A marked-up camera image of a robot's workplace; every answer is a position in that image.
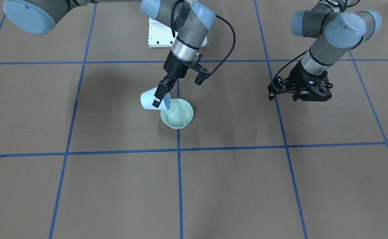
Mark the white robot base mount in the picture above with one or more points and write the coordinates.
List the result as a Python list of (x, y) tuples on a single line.
[(159, 35)]

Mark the light blue plastic cup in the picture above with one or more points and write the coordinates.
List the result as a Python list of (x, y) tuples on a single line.
[(147, 99)]

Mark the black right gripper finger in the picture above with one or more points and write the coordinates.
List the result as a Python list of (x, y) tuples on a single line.
[(162, 97)]

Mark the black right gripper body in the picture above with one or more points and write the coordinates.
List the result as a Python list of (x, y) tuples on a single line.
[(175, 68)]

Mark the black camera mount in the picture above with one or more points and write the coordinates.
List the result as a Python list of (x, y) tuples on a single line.
[(202, 72)]

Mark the mint green bowl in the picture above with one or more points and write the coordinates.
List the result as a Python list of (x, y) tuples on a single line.
[(179, 115)]

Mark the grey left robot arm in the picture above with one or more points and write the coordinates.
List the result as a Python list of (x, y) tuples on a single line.
[(335, 31)]

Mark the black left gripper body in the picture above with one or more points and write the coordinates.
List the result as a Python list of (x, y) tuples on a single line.
[(296, 77)]

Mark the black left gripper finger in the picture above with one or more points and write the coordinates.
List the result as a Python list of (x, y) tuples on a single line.
[(277, 86), (300, 95)]

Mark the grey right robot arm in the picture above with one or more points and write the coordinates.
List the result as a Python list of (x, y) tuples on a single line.
[(190, 20)]

